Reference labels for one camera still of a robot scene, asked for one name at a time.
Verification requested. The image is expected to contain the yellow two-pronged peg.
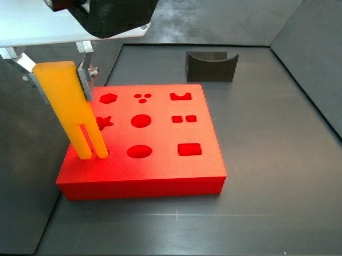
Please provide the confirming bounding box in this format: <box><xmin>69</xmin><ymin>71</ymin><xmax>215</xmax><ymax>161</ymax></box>
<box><xmin>33</xmin><ymin>61</ymin><xmax>108</xmax><ymax>159</ymax></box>

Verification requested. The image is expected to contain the red shape-sorting board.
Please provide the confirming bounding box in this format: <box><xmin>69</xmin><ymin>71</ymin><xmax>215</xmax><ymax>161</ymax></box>
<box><xmin>56</xmin><ymin>84</ymin><xmax>227</xmax><ymax>200</ymax></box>

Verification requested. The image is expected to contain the white gripper with camera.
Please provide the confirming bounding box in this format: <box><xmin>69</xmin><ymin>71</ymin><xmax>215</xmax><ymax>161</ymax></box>
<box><xmin>0</xmin><ymin>0</ymin><xmax>158</xmax><ymax>103</ymax></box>

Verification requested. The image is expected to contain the black curved holder stand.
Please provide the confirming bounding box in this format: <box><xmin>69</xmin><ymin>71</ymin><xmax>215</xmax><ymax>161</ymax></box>
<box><xmin>185</xmin><ymin>51</ymin><xmax>239</xmax><ymax>82</ymax></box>

